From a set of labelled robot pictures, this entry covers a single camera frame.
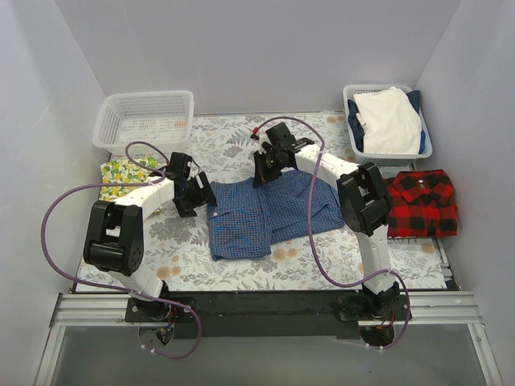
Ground floral patterned table mat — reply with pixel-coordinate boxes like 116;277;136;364
76;112;450;291

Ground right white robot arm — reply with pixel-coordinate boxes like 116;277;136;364
251;122;400;320

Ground red black plaid shirt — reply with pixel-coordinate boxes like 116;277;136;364
384;170;458;238

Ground white plastic basket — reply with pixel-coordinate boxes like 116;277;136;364
93;90;194;156
343;84;432;166

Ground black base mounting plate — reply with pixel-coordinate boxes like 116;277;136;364
124;290;411;339

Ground aluminium frame rail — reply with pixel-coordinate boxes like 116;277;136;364
50;292;140;327

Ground white folded shirt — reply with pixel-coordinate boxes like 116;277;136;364
352;86;423;156

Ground right white plastic basket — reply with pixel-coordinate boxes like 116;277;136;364
343;84;432;166

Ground blue checkered long sleeve shirt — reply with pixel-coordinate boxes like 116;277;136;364
207;168;346;262

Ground lemon print folded cloth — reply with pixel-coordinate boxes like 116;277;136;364
99;159;150;201

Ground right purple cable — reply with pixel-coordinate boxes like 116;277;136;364
249;116;412;351

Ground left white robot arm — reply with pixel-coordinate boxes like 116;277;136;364
83;152;216;322

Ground left white plastic basket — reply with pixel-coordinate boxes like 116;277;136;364
93;90;194;156

